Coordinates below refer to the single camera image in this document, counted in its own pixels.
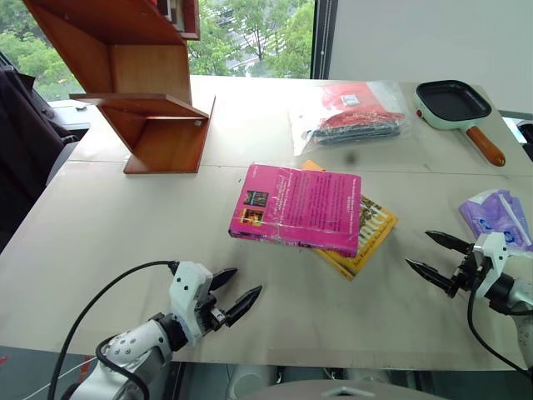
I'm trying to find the light grey rounded shape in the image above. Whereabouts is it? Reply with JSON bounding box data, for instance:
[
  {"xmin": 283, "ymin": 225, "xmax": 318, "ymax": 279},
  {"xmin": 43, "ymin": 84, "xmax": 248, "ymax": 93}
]
[{"xmin": 227, "ymin": 366, "xmax": 276, "ymax": 400}]

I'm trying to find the yellow paperback book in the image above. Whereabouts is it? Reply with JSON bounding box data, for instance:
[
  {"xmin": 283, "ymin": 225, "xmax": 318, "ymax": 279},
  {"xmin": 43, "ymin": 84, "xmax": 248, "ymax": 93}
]
[{"xmin": 300, "ymin": 160, "xmax": 400, "ymax": 282}]

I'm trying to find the dark folded bundle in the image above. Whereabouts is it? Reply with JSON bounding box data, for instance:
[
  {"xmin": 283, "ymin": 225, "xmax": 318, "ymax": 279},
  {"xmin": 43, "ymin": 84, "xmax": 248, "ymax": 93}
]
[{"xmin": 310, "ymin": 116, "xmax": 404, "ymax": 146}]

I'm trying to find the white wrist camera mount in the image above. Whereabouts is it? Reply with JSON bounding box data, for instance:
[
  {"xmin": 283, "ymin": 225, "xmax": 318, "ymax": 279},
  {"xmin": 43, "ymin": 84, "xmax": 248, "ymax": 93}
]
[
  {"xmin": 474, "ymin": 232, "xmax": 511, "ymax": 299},
  {"xmin": 168, "ymin": 261, "xmax": 215, "ymax": 347}
]

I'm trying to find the dark rectangular object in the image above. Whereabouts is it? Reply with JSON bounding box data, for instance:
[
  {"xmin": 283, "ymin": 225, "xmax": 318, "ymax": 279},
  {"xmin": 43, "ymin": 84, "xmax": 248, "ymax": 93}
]
[{"xmin": 501, "ymin": 110, "xmax": 533, "ymax": 163}]

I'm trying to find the wooden zigzag shelf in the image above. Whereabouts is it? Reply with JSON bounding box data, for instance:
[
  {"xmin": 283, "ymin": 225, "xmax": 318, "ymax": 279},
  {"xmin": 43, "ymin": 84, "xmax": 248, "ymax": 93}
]
[{"xmin": 22, "ymin": 0, "xmax": 217, "ymax": 175}]

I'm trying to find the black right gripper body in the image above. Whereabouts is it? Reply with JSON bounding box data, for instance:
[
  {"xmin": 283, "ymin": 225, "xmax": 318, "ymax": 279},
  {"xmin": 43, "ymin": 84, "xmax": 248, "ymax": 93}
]
[{"xmin": 445, "ymin": 242, "xmax": 486, "ymax": 298}]

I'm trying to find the mint green square frying pan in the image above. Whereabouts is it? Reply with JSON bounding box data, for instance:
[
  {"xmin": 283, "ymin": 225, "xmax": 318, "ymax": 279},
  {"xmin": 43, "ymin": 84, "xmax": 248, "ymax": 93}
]
[{"xmin": 413, "ymin": 79, "xmax": 506, "ymax": 168}]

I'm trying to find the purple plastic package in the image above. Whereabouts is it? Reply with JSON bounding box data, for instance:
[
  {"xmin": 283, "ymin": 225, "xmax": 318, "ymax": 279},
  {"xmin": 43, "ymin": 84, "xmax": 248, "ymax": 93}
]
[{"xmin": 458, "ymin": 189, "xmax": 533, "ymax": 253}]

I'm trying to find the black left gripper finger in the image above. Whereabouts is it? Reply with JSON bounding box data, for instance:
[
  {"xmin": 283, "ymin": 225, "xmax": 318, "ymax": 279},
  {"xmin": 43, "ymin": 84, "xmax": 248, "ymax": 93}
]
[
  {"xmin": 224, "ymin": 284, "xmax": 264, "ymax": 328},
  {"xmin": 208, "ymin": 267, "xmax": 239, "ymax": 295}
]

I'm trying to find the black office chair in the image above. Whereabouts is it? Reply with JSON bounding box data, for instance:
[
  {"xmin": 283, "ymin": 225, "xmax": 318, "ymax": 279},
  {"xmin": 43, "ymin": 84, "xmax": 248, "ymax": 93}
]
[{"xmin": 0, "ymin": 65, "xmax": 81, "ymax": 253}]

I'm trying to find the black window frame post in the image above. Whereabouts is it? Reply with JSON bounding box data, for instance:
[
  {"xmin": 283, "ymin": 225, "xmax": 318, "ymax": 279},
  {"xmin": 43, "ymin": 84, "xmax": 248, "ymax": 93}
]
[{"xmin": 310, "ymin": 0, "xmax": 339, "ymax": 80}]

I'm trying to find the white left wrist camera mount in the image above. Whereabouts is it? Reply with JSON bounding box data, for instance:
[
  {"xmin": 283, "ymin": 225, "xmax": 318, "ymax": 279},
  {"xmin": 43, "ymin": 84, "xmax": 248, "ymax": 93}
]
[{"xmin": 168, "ymin": 261, "xmax": 215, "ymax": 347}]

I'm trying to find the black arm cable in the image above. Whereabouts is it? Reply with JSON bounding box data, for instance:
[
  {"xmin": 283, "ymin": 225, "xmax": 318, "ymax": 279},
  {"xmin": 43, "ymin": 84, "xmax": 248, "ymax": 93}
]
[
  {"xmin": 47, "ymin": 259, "xmax": 181, "ymax": 400},
  {"xmin": 466, "ymin": 266, "xmax": 533, "ymax": 376}
]

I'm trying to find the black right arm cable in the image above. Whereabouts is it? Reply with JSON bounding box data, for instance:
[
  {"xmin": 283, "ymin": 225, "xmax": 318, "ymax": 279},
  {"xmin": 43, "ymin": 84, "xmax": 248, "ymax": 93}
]
[{"xmin": 466, "ymin": 266, "xmax": 533, "ymax": 376}]

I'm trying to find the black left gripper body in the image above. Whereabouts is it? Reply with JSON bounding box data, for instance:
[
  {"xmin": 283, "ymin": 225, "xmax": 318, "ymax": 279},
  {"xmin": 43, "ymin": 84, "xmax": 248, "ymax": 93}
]
[{"xmin": 196, "ymin": 290, "xmax": 231, "ymax": 333}]

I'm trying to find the clear plastic bag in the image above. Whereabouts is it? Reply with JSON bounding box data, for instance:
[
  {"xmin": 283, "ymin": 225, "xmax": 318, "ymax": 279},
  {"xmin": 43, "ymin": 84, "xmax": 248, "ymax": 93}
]
[{"xmin": 287, "ymin": 80, "xmax": 413, "ymax": 158}]

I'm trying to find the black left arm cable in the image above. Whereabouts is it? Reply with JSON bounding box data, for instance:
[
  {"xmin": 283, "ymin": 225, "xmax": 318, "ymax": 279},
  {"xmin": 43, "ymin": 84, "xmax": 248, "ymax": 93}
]
[{"xmin": 47, "ymin": 259, "xmax": 181, "ymax": 400}]

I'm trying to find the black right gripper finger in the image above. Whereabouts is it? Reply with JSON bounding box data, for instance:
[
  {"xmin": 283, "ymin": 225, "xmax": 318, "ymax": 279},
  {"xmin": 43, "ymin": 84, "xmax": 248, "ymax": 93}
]
[
  {"xmin": 424, "ymin": 230, "xmax": 475, "ymax": 255},
  {"xmin": 405, "ymin": 257, "xmax": 454, "ymax": 293}
]

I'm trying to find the red flat packet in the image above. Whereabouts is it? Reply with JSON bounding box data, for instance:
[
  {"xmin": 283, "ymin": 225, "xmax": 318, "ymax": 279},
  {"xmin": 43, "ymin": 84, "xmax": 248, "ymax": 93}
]
[{"xmin": 319, "ymin": 82, "xmax": 406, "ymax": 128}]

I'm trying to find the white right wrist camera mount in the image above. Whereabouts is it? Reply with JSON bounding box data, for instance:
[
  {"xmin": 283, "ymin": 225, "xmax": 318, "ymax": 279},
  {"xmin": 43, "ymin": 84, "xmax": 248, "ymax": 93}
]
[{"xmin": 474, "ymin": 232, "xmax": 511, "ymax": 299}]

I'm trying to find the pink paperback book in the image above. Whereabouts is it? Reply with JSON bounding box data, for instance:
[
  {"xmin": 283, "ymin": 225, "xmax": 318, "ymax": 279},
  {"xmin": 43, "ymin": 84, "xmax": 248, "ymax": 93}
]
[{"xmin": 227, "ymin": 163, "xmax": 362, "ymax": 258}]

